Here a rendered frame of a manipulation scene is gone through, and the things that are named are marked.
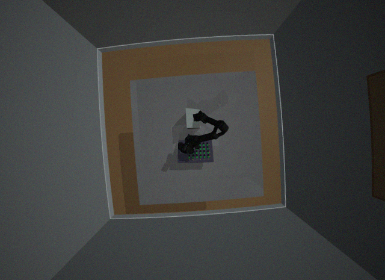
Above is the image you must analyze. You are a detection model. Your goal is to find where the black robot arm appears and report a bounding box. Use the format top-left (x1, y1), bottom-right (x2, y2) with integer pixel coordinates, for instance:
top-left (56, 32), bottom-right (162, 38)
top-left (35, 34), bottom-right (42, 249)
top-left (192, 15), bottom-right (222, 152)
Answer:
top-left (180, 111), bottom-right (229, 154)

